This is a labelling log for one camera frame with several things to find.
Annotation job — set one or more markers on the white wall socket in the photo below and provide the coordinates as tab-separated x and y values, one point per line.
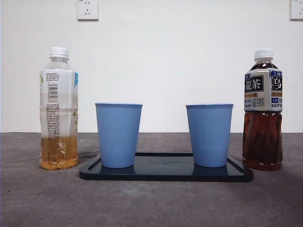
297	10
87	10

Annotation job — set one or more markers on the dark oolong tea bottle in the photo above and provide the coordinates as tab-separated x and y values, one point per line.
262	139

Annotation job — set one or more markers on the dark blue-green flat tray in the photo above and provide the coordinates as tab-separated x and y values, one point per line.
163	175

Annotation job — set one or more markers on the clear green tea bottle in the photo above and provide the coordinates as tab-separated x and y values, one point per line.
59	82

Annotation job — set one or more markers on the blue ribbed plastic cup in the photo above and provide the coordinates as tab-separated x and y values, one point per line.
117	134
209	134

